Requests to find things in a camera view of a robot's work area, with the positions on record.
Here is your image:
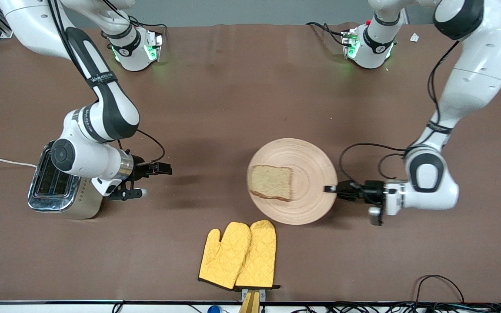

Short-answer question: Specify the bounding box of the brown table cover mat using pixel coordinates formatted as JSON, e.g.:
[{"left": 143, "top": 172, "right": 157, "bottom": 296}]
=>
[{"left": 0, "top": 23, "right": 501, "bottom": 304}]

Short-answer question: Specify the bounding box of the white toaster power cord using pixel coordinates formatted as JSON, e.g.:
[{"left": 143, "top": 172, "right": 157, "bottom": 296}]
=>
[{"left": 0, "top": 156, "right": 38, "bottom": 168}]

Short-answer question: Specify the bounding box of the black left base cable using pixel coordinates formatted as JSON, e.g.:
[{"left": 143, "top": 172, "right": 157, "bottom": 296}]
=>
[{"left": 306, "top": 22, "right": 347, "bottom": 47}]

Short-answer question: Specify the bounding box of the black cable bundle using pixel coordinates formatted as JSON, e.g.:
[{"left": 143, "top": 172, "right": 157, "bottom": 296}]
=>
[{"left": 292, "top": 302, "right": 501, "bottom": 313}]

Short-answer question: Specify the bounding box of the black looped cable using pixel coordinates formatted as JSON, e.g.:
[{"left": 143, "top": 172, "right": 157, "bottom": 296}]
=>
[{"left": 415, "top": 275, "right": 465, "bottom": 304}]

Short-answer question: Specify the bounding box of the black base cable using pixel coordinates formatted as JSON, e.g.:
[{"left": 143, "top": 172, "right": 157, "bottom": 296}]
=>
[
  {"left": 306, "top": 22, "right": 347, "bottom": 47},
  {"left": 127, "top": 15, "right": 167, "bottom": 44}
]

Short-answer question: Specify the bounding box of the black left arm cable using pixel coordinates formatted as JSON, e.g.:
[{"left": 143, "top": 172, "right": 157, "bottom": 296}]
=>
[{"left": 338, "top": 40, "right": 461, "bottom": 185}]

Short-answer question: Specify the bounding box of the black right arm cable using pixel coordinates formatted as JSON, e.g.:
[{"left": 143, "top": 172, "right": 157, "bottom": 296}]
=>
[{"left": 47, "top": 0, "right": 166, "bottom": 165}]

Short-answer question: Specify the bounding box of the black right base cable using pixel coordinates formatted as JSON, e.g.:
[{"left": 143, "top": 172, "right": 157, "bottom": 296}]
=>
[{"left": 127, "top": 15, "right": 167, "bottom": 44}]

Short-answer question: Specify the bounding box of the yellow oven mitt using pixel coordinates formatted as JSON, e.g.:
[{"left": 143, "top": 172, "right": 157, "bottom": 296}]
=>
[
  {"left": 198, "top": 222, "right": 252, "bottom": 290},
  {"left": 234, "top": 220, "right": 281, "bottom": 290}
]

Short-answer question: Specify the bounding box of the beige chrome toaster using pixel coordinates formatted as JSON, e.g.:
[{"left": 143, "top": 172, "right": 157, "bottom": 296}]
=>
[{"left": 27, "top": 139, "right": 110, "bottom": 219}]

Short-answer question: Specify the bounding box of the brown bread slice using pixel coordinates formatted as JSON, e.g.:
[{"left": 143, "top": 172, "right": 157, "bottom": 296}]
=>
[{"left": 248, "top": 165, "right": 294, "bottom": 202}]

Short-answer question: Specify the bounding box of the round wooden plate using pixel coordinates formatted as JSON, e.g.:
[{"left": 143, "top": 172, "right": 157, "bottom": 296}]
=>
[{"left": 247, "top": 138, "right": 338, "bottom": 225}]

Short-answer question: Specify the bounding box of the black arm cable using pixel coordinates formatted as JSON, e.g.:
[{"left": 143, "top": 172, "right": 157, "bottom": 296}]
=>
[
  {"left": 338, "top": 40, "right": 461, "bottom": 185},
  {"left": 47, "top": 0, "right": 166, "bottom": 165}
]

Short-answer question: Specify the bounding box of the yellow camera mount bracket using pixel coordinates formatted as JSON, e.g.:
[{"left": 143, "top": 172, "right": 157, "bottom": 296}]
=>
[{"left": 238, "top": 288, "right": 267, "bottom": 313}]

